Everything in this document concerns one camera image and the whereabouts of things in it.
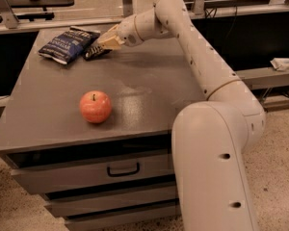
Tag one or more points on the grey metal railing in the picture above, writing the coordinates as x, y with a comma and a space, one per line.
96, 12

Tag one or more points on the black drawer handle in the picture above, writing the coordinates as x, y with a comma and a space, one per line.
122, 171

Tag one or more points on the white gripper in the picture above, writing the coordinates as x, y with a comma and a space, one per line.
126, 31

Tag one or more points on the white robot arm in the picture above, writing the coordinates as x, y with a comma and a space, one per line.
208, 137

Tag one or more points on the blue chip bag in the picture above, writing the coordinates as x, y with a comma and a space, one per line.
66, 47

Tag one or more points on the grey drawer cabinet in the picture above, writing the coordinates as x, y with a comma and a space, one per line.
55, 153

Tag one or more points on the red apple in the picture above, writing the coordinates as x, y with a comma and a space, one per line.
95, 106

